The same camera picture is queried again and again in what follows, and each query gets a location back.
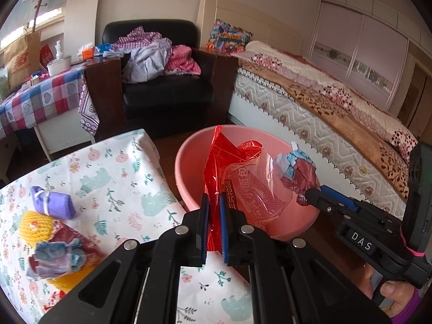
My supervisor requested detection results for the brown floral blanket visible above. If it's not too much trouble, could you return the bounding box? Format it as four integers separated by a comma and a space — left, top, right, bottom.
236, 52, 419, 190

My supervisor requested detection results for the white desk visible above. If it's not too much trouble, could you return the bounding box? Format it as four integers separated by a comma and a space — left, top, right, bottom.
0, 103, 95, 183

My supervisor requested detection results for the checkered tablecloth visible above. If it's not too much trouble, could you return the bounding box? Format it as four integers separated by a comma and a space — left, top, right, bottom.
0, 64, 86, 139

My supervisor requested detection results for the floral tablecloth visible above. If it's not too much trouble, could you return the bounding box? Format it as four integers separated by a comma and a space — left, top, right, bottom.
0, 128, 255, 324

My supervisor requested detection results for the colourful printed pillow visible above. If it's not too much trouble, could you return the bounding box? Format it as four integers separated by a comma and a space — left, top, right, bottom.
206, 19, 253, 55

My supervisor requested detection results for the wooden coat stand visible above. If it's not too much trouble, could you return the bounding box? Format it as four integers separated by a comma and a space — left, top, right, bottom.
20, 0, 59, 34

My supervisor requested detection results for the black leather armchair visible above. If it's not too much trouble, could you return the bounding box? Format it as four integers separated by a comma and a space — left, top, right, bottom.
84, 19, 238, 139

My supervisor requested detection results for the red white snack wrapper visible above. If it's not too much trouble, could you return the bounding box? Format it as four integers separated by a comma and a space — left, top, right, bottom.
44, 290, 67, 312

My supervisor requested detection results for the large crumpled brown blue wrapper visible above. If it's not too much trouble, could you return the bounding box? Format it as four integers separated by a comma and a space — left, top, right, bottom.
26, 221, 105, 282

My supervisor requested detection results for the purple patterned white cloth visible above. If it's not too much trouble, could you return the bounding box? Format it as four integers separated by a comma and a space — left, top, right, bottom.
78, 72, 101, 136

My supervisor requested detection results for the brown paper bag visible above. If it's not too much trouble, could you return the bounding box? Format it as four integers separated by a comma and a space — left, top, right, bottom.
3, 29, 43, 92

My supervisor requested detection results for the person's right hand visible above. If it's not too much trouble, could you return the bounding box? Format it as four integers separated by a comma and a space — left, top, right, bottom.
357, 263, 419, 318

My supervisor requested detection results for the pink dotted garment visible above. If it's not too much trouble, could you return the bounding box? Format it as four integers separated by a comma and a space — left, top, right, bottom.
164, 45, 201, 75

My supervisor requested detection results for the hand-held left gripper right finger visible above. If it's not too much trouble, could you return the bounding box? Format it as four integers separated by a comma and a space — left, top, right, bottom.
218, 193, 394, 324

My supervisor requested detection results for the pink plastic bucket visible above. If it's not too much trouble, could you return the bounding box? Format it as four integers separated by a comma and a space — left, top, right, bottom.
174, 125, 321, 242

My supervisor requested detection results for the white bowl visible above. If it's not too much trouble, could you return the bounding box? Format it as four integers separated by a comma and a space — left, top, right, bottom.
46, 56, 72, 76

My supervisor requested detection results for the checkered shirt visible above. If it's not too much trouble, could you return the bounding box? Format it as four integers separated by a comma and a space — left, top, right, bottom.
113, 26, 173, 49

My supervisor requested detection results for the red gift bag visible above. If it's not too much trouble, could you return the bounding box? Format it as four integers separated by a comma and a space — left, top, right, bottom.
40, 44, 55, 70

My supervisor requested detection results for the bed with patterned blanket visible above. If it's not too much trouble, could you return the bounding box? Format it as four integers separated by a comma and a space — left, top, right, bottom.
228, 71, 410, 217

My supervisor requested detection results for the red plastic wrapper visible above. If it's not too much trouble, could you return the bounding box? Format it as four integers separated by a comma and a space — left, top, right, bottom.
203, 125, 294, 254

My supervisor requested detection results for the small maroon blue wrapper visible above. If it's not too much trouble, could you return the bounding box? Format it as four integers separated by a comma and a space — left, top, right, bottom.
275, 142, 321, 206

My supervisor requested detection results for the wardrobe with sliding doors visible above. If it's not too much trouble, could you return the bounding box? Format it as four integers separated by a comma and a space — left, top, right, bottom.
304, 0, 432, 142

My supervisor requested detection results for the orange tissue box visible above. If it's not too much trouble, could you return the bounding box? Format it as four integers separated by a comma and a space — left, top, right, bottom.
77, 43, 94, 62

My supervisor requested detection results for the pink floral quilt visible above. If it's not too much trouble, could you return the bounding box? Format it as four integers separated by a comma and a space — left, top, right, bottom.
233, 40, 419, 154

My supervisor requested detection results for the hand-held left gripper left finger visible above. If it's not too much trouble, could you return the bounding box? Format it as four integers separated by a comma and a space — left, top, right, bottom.
39, 193, 211, 324

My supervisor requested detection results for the cream headboard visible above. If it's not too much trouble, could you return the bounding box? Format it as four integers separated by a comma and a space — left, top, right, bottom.
197, 0, 304, 55

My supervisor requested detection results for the grey garment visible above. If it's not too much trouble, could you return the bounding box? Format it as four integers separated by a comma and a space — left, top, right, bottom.
122, 39, 169, 83

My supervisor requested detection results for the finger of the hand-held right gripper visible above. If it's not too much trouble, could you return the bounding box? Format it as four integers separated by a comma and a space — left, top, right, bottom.
320, 185, 386, 217
305, 187, 352, 225

